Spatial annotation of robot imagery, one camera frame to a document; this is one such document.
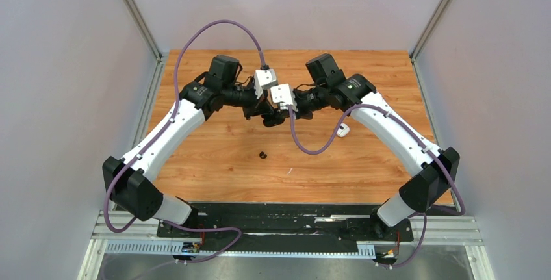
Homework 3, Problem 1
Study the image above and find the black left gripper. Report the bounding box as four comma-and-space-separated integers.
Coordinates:
222, 79, 274, 120

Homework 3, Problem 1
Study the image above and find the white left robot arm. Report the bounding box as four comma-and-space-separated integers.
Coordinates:
102, 55, 277, 236

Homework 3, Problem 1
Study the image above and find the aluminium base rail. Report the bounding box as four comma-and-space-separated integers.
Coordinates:
92, 213, 483, 259

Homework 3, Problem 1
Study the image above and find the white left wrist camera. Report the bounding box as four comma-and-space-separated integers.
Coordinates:
253, 68, 278, 99

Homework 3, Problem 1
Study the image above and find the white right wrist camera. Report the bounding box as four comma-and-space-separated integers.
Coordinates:
269, 83, 298, 112

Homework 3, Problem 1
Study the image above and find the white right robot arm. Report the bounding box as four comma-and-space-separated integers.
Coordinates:
271, 53, 461, 240

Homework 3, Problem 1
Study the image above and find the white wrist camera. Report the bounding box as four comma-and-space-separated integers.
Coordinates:
253, 68, 278, 99
269, 83, 298, 112

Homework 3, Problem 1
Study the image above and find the black earbud case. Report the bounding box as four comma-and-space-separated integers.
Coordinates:
261, 114, 287, 127

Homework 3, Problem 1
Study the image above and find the white earbud charging case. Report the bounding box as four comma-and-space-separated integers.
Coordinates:
336, 123, 350, 138

